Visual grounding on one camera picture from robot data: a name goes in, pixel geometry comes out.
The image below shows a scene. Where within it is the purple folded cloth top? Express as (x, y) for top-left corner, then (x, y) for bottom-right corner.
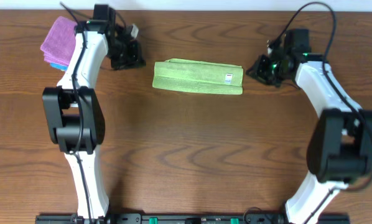
(40, 16), (76, 66)

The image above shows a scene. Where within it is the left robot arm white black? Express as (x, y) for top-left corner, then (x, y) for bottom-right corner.
(35, 4), (146, 223)

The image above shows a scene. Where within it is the green microfiber cloth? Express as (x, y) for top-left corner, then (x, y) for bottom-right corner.
(152, 58), (244, 95)

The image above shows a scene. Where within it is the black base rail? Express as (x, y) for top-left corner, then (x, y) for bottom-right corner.
(35, 213), (350, 224)

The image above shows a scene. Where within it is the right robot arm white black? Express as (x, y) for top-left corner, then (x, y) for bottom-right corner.
(246, 29), (372, 223)

